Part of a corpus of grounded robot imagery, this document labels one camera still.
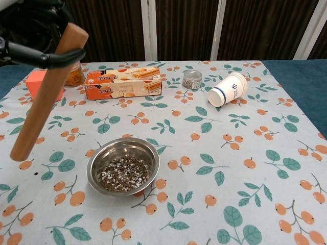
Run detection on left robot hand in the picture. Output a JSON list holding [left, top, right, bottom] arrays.
[[0, 0, 86, 70]]

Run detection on wooden rolling pin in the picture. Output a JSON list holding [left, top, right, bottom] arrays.
[[10, 22, 89, 162]]

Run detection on stainless steel bowl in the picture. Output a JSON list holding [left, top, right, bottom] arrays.
[[86, 137, 161, 197]]

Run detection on brown and white mixed grains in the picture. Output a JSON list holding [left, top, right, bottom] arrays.
[[98, 157, 149, 192]]

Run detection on orange cube block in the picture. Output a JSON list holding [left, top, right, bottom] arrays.
[[25, 69, 65, 102]]

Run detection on clear jar of rubber bands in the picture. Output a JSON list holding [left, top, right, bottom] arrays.
[[64, 60, 85, 88]]

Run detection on dark pleated curtain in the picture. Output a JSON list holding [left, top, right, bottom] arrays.
[[61, 0, 327, 63]]

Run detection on orange biscuit roll box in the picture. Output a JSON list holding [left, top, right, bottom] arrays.
[[84, 66, 164, 101]]

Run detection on small clear jar of pins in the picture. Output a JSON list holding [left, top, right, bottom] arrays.
[[182, 69, 203, 90]]

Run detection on floral fruit print tablecloth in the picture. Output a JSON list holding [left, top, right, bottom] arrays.
[[0, 60, 327, 245]]

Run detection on white paper cup blue logo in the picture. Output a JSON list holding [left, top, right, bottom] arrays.
[[207, 71, 249, 108]]

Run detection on white frame post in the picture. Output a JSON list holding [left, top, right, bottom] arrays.
[[210, 0, 227, 61], [293, 0, 327, 60], [141, 0, 158, 62]]

